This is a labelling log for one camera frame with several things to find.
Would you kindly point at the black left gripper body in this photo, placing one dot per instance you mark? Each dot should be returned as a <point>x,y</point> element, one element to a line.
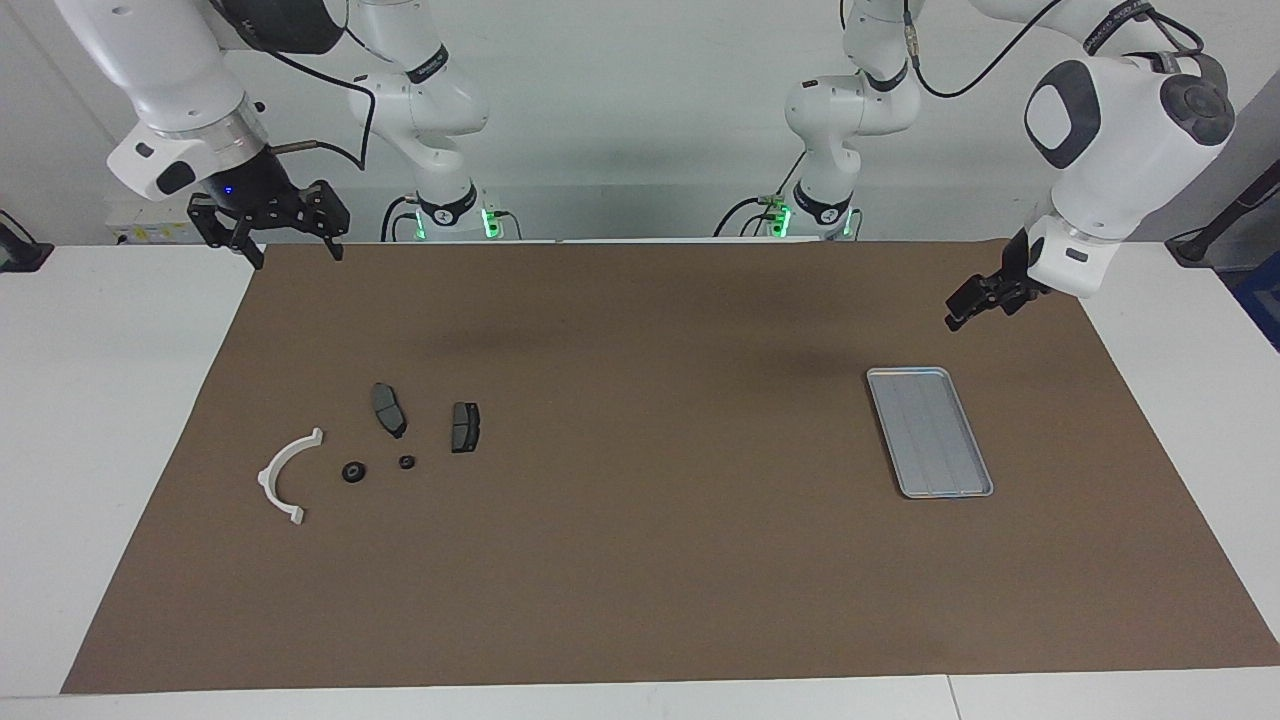
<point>1020,268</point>

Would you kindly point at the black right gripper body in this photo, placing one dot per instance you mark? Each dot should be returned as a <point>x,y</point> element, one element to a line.
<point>255,192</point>

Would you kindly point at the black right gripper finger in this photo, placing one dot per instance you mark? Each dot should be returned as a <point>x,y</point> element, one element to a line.
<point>320,210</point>
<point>222,222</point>

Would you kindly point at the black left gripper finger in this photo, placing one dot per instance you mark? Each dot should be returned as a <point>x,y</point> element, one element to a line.
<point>1020,301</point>
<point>977,298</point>

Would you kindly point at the large black bearing gear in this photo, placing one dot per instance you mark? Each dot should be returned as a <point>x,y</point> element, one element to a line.
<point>353,472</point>

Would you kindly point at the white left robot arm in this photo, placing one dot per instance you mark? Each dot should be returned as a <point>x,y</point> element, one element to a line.
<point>1120,140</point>

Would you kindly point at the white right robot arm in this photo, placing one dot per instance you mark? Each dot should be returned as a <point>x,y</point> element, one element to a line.
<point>160,70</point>

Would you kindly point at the silver metal tray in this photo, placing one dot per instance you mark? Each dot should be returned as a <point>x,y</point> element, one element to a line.
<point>930,430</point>

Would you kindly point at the beige box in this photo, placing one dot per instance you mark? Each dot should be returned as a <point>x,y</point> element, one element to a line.
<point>150,232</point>

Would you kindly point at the black stand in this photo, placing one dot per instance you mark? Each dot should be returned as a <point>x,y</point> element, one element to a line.
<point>1200,245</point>

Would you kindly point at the curved dark grey brake pad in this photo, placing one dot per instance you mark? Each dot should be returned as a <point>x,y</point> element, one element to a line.
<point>386,408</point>

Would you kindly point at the blue object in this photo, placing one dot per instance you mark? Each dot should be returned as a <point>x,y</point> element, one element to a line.
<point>1262,295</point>

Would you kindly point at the rectangular dark grey brake pad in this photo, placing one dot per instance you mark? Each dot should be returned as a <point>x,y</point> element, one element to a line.
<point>464,428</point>

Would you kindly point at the brown table mat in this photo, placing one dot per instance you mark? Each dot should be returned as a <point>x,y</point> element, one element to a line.
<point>640,580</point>

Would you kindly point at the black clamp mount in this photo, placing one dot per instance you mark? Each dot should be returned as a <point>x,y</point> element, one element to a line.
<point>20,255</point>

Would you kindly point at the white semicircular bracket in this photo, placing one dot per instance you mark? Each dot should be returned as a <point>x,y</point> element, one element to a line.
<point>270,480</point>

